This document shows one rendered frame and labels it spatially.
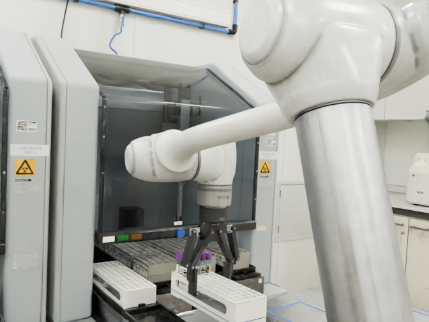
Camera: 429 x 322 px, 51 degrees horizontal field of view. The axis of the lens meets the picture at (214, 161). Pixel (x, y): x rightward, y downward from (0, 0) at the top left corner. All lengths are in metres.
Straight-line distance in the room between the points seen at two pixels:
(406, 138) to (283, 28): 3.59
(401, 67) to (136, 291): 0.93
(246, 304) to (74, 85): 0.76
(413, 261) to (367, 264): 2.85
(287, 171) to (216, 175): 2.26
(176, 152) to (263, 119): 0.21
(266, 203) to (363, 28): 1.21
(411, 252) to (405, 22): 2.78
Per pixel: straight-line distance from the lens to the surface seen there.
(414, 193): 3.35
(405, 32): 0.70
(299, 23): 0.56
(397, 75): 0.70
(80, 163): 1.37
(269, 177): 1.75
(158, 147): 1.02
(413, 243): 3.38
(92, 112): 1.38
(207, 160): 1.09
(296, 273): 3.60
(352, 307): 0.56
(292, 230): 3.47
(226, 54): 3.01
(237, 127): 0.91
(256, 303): 1.10
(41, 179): 1.34
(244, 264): 1.72
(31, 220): 1.36
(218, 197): 1.13
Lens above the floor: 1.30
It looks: 3 degrees down
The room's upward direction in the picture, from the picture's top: 3 degrees clockwise
